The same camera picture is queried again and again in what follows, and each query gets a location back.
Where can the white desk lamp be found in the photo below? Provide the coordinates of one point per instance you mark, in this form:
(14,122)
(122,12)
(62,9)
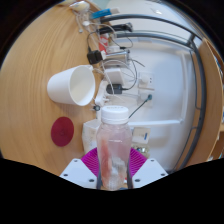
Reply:
(156,122)

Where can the white tissue box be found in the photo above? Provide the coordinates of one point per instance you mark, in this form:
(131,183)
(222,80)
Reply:
(90,135)

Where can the white wall socket with plug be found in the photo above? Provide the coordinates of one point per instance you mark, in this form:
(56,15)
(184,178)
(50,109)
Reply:
(145,99)

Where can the white charger block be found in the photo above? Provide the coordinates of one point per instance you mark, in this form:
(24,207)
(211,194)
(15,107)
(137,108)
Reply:
(115,75)

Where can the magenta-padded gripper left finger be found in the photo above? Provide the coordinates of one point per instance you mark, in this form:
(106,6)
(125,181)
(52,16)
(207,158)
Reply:
(78,171)

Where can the red white packet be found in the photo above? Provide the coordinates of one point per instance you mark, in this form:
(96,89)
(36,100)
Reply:
(104,41)

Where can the white paper cup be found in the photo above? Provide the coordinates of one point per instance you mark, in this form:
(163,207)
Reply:
(65,86)

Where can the black electric shaver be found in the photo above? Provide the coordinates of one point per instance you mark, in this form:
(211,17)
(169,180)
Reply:
(116,28)

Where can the blue tube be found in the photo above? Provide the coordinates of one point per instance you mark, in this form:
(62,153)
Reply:
(101,14)

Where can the black plug adapter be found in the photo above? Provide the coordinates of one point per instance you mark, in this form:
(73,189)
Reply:
(114,89)

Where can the black charger block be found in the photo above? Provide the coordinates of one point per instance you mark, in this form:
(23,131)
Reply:
(93,57)

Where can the white wall network box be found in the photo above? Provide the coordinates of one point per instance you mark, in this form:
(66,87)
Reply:
(141,135)

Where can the flat round red coaster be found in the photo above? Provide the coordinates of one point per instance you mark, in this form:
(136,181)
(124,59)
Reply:
(62,131)

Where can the clear bottle with white cap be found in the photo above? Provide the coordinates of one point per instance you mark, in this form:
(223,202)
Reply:
(113,143)

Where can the beige robot figurine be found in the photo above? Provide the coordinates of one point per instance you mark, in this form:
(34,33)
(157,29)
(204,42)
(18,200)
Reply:
(141,149)

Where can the white power strip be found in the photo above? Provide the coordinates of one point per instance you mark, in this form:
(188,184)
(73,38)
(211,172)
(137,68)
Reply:
(101,95)

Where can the grey metal desk frame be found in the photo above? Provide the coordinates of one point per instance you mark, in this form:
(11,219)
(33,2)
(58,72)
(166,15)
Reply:
(201,100)

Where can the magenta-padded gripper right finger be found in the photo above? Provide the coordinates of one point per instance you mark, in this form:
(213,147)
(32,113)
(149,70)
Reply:
(148,171)

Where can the silver metal mug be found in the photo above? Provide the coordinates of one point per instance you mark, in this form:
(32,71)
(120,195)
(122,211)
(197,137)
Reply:
(118,53)

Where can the white oval gadget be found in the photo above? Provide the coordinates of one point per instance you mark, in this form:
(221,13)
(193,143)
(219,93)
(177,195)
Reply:
(79,5)

